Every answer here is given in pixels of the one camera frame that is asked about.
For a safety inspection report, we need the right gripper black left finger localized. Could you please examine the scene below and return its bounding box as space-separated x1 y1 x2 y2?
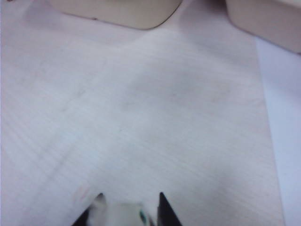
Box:
70 193 105 226

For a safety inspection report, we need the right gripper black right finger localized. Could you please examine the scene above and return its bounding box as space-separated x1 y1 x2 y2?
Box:
156 192 183 226

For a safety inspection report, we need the white round doll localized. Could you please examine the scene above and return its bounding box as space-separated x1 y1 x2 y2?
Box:
88 195 157 226

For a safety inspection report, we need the beige paper box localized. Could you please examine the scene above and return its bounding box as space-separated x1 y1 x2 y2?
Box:
50 0 183 31
225 0 301 54

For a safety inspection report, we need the white paper sheet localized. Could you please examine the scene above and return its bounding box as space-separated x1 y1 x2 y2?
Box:
255 37 301 226

